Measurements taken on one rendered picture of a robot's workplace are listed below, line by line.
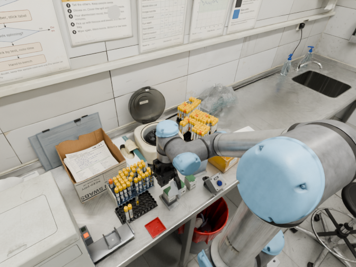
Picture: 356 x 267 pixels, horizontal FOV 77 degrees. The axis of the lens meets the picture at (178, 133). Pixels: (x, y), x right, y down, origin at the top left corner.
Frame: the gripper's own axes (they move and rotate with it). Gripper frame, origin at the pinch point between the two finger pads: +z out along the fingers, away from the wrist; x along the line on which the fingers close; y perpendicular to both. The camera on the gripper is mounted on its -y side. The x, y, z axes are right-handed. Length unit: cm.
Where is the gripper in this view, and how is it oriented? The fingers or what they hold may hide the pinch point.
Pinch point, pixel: (169, 186)
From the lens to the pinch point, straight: 100.1
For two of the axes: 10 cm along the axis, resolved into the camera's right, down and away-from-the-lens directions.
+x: 6.3, 5.3, -5.6
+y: -7.8, 3.9, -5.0
